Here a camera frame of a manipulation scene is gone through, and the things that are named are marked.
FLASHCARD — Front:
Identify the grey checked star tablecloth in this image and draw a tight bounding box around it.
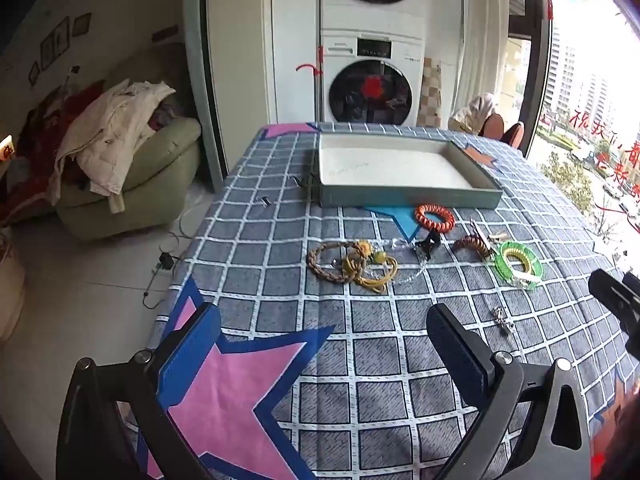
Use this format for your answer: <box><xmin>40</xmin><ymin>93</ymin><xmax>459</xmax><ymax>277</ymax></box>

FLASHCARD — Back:
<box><xmin>122</xmin><ymin>121</ymin><xmax>640</xmax><ymax>480</ymax></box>

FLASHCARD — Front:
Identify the beige clothes pile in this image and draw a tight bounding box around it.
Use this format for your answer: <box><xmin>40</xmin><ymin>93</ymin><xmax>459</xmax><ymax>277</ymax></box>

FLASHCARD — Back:
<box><xmin>54</xmin><ymin>79</ymin><xmax>177</xmax><ymax>211</ymax></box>

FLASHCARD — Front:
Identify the brown coil bracelet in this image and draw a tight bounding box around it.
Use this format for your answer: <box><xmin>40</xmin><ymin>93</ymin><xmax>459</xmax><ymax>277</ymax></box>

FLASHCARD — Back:
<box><xmin>453</xmin><ymin>235</ymin><xmax>493</xmax><ymax>261</ymax></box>

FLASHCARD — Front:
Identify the orange coil bracelet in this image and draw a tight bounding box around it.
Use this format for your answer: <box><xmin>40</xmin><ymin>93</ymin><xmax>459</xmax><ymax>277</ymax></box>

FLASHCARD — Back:
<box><xmin>413</xmin><ymin>203</ymin><xmax>457</xmax><ymax>235</ymax></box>

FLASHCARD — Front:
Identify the white cabinet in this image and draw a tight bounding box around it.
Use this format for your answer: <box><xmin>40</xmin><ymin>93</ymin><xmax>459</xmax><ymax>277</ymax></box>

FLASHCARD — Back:
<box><xmin>270</xmin><ymin>0</ymin><xmax>323</xmax><ymax>126</ymax></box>

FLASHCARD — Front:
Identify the red clothes pile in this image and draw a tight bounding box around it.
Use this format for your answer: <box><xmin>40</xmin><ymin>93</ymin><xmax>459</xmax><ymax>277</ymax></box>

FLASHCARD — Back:
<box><xmin>0</xmin><ymin>82</ymin><xmax>106</xmax><ymax>221</ymax></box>

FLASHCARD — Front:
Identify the pale green sofa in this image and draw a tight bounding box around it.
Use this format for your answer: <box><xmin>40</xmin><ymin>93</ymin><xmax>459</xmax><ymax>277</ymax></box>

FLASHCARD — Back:
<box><xmin>50</xmin><ymin>42</ymin><xmax>203</xmax><ymax>241</ymax></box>

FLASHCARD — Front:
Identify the green translucent bracelet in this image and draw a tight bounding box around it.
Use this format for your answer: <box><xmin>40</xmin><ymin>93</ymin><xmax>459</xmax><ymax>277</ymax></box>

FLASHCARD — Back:
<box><xmin>494</xmin><ymin>241</ymin><xmax>545</xmax><ymax>291</ymax></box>

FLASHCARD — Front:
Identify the small silver charm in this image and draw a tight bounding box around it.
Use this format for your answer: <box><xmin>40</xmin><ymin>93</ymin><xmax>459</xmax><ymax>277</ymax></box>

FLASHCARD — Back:
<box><xmin>492</xmin><ymin>306</ymin><xmax>516</xmax><ymax>336</ymax></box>

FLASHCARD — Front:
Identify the white washing machine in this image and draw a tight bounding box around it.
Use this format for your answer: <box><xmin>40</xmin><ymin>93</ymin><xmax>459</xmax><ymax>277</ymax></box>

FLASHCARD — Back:
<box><xmin>320</xmin><ymin>30</ymin><xmax>426</xmax><ymax>126</ymax></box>

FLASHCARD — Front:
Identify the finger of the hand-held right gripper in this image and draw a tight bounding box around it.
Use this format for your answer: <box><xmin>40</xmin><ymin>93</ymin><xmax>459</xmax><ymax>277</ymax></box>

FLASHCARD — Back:
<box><xmin>588</xmin><ymin>269</ymin><xmax>640</xmax><ymax>361</ymax></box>

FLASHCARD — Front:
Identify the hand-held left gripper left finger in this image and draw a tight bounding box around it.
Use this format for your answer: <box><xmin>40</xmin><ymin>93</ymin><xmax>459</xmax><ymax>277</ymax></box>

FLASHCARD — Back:
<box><xmin>56</xmin><ymin>301</ymin><xmax>223</xmax><ymax>480</ymax></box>

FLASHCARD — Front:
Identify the brown chair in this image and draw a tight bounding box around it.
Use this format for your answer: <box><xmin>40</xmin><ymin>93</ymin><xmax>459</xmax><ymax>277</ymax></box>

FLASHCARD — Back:
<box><xmin>502</xmin><ymin>121</ymin><xmax>526</xmax><ymax>150</ymax></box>
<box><xmin>482</xmin><ymin>112</ymin><xmax>505</xmax><ymax>141</ymax></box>

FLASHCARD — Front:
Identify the grey-green shallow tray box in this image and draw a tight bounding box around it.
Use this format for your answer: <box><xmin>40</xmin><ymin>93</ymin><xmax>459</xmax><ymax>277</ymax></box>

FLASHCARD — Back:
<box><xmin>317</xmin><ymin>132</ymin><xmax>503</xmax><ymax>209</ymax></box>

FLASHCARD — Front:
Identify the floor cable with adapter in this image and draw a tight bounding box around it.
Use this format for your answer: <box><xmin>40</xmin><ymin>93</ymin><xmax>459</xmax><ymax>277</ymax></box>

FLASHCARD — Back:
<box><xmin>142</xmin><ymin>210</ymin><xmax>193</xmax><ymax>311</ymax></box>

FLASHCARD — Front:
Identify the large dark picture frame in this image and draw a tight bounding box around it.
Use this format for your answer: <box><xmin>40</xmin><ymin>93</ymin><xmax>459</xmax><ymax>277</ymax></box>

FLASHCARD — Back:
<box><xmin>40</xmin><ymin>16</ymin><xmax>71</xmax><ymax>70</ymax></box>

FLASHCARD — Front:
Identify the brown braided bracelet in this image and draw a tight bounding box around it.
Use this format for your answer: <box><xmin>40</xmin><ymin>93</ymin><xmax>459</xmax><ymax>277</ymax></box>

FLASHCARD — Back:
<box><xmin>306</xmin><ymin>241</ymin><xmax>358</xmax><ymax>282</ymax></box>

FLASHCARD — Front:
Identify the beige checkered cloth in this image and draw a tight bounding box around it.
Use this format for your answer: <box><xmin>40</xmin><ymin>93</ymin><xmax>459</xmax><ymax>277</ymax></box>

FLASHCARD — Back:
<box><xmin>417</xmin><ymin>57</ymin><xmax>443</xmax><ymax>131</ymax></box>

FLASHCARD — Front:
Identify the yellow cord bracelet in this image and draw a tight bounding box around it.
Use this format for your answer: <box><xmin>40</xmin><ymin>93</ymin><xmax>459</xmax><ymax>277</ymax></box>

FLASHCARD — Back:
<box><xmin>342</xmin><ymin>240</ymin><xmax>399</xmax><ymax>295</ymax></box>

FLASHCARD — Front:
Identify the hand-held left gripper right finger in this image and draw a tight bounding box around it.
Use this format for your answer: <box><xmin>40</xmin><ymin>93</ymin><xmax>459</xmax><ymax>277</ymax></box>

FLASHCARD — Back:
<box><xmin>426</xmin><ymin>303</ymin><xmax>594</xmax><ymax>480</ymax></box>

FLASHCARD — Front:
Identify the white cloth on chair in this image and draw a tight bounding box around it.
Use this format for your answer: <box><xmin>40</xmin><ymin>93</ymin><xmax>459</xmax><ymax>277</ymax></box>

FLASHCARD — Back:
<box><xmin>452</xmin><ymin>92</ymin><xmax>498</xmax><ymax>136</ymax></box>

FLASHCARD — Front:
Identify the clear bead bracelet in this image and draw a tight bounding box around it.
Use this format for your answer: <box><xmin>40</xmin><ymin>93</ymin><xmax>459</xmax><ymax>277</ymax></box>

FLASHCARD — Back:
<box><xmin>372</xmin><ymin>237</ymin><xmax>431</xmax><ymax>286</ymax></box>

